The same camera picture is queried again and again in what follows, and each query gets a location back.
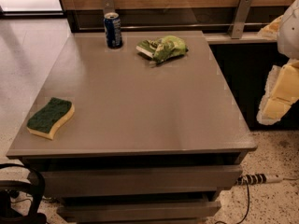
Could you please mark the grey upper drawer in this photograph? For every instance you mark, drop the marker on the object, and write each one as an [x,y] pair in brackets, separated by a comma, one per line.
[140,181]

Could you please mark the black chair frame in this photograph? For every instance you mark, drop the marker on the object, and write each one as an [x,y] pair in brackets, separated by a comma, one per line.
[10,189]

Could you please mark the metal wall bracket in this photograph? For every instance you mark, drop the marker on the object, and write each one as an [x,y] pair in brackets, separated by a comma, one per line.
[108,6]
[241,13]

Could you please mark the right metal wall bracket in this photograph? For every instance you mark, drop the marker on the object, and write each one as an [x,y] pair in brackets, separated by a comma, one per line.
[241,13]

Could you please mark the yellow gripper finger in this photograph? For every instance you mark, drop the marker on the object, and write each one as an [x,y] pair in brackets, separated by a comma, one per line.
[271,29]
[281,92]

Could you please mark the blue soda can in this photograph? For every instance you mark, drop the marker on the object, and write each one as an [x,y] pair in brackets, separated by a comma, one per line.
[112,24]

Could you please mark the green and yellow sponge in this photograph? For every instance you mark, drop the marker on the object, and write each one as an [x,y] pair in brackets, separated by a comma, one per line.
[49,119]

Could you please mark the green jalapeno chip bag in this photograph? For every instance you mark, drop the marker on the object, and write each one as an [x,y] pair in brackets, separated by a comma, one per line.
[163,49]

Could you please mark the left metal wall bracket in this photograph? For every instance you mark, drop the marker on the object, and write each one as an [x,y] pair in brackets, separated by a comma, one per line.
[108,6]

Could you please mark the grey lower drawer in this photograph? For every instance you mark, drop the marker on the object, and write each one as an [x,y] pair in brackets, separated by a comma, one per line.
[139,212]

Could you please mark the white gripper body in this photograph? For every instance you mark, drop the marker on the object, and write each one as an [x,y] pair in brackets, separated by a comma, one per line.
[290,32]

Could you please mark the white power strip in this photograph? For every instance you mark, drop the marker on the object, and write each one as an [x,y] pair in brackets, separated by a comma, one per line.
[258,179]

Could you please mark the grey drawer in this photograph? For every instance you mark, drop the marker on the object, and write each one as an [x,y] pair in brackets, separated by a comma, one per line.
[139,212]
[140,181]

